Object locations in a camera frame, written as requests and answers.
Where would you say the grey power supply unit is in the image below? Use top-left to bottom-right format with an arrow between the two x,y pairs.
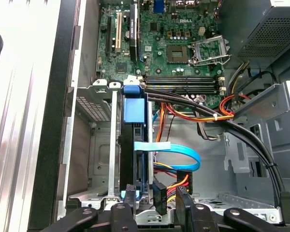
217,0 -> 290,71

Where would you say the green motherboard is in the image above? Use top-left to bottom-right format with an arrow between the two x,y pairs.
95,0 -> 232,114

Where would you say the metal socket cover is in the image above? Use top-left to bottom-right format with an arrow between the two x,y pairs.
189,35 -> 230,67

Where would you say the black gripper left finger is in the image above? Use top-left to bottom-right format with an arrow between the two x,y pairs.
42,184 -> 138,232

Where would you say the metal disk bay cage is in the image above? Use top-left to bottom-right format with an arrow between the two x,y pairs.
62,78 -> 160,232

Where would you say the white expansion slot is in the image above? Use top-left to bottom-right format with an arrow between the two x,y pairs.
115,12 -> 123,54

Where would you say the black cable bundle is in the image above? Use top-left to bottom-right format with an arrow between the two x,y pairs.
144,88 -> 290,225

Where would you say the yellow black wire bundle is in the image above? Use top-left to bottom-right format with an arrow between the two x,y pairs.
228,61 -> 251,97

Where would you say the black expansion slot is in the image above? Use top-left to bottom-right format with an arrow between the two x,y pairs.
106,15 -> 112,55

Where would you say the metal optical drive cage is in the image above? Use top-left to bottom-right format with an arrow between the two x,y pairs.
222,81 -> 290,218

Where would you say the blue SATA wire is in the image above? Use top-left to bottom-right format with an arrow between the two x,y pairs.
134,142 -> 202,171

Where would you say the hard disk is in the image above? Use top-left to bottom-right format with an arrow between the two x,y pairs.
119,86 -> 153,208

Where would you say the orange wire bundle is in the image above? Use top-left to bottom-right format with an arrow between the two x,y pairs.
157,94 -> 235,143

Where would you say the metal locking lever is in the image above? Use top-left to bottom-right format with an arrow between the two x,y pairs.
192,55 -> 232,66

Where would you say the black graphics card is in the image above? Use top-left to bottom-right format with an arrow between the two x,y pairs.
129,2 -> 141,62

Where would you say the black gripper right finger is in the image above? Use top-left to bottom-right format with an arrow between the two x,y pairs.
175,186 -> 287,232

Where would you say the black plug coloured power wire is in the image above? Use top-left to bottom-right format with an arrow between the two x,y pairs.
151,169 -> 194,215

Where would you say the black open PC case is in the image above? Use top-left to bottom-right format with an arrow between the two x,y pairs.
26,0 -> 290,232

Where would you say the CPU socket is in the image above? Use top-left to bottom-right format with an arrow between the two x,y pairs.
166,44 -> 189,64

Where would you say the black RAM slot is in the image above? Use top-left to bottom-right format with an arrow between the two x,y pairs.
140,75 -> 225,81
141,80 -> 220,85
170,88 -> 227,94
142,84 -> 227,89

